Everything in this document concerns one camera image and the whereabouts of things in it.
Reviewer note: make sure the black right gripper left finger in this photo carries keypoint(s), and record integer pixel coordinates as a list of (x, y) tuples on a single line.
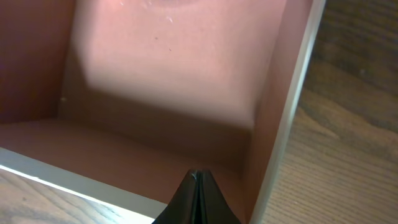
[(183, 205)]

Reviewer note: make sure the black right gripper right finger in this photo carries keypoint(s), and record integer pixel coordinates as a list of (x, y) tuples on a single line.
[(210, 204)]

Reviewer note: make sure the white box pink interior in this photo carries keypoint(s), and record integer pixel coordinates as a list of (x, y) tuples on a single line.
[(115, 101)]

